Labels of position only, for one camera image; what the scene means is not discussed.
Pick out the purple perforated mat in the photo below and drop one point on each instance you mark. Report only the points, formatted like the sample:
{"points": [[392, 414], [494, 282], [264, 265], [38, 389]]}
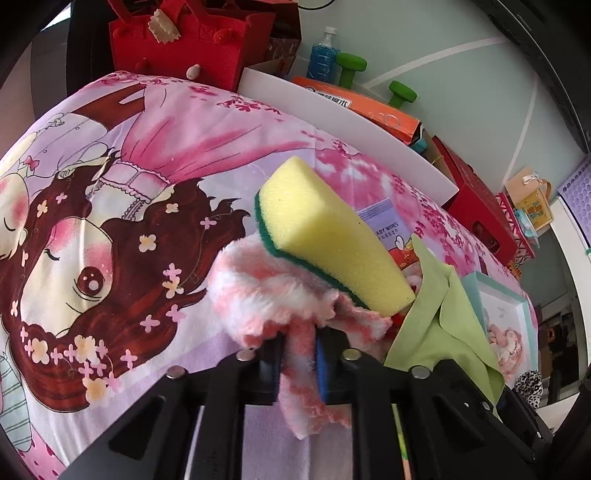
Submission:
{"points": [[577, 189]]}

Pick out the purple wet wipes packet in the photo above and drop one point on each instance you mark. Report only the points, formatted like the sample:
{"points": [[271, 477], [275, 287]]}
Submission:
{"points": [[385, 221]]}

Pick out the teal small item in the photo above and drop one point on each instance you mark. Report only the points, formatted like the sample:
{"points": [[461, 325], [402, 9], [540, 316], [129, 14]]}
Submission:
{"points": [[418, 144]]}

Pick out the red patterned box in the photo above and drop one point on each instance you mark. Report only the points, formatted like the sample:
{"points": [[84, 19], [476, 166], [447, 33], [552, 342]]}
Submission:
{"points": [[519, 240]]}

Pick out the spotted black white cloth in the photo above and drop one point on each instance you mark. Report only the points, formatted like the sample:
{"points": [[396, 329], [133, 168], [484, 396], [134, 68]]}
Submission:
{"points": [[528, 385]]}

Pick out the blue packet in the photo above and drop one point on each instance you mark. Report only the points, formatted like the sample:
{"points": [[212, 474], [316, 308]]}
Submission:
{"points": [[526, 224]]}

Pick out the green cloth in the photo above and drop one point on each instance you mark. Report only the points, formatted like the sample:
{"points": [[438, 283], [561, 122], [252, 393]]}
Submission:
{"points": [[429, 332]]}

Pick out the orange carton box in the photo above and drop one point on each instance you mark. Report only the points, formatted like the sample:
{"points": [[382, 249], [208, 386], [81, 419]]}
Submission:
{"points": [[369, 110]]}

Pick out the red felt bag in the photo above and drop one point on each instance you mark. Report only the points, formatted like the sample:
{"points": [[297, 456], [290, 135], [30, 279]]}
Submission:
{"points": [[184, 50]]}

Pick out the pink printed blanket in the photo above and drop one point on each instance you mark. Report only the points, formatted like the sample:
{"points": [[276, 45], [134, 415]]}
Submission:
{"points": [[138, 184]]}

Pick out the yellow green sponge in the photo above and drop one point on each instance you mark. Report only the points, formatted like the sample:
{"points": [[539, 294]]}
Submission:
{"points": [[314, 221]]}

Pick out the pink white fluffy cloth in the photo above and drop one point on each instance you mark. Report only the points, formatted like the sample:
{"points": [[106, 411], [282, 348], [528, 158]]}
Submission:
{"points": [[258, 295]]}

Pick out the green dumbbell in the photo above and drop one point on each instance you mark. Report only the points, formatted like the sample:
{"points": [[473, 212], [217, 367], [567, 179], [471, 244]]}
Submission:
{"points": [[402, 94], [351, 67]]}

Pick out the white cabinet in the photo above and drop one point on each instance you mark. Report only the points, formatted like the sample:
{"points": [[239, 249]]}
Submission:
{"points": [[577, 240]]}

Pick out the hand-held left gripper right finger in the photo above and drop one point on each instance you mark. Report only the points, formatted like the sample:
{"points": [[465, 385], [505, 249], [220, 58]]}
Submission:
{"points": [[324, 369]]}

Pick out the red gift box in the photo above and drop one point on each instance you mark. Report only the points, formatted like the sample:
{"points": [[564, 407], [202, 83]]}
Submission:
{"points": [[475, 198]]}

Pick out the blue liquid plastic bottle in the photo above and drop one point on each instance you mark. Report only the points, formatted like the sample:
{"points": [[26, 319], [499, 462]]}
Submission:
{"points": [[323, 60]]}

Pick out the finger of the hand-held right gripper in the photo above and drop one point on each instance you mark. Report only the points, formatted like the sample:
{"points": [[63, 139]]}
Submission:
{"points": [[466, 387]]}

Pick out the white storage box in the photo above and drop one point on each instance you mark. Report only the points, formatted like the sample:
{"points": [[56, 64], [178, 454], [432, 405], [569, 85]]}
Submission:
{"points": [[323, 115]]}

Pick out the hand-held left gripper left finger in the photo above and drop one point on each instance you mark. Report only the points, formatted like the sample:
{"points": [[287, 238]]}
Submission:
{"points": [[268, 374]]}

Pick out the dark red cardboard box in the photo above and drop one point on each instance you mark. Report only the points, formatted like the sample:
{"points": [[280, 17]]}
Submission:
{"points": [[281, 50]]}

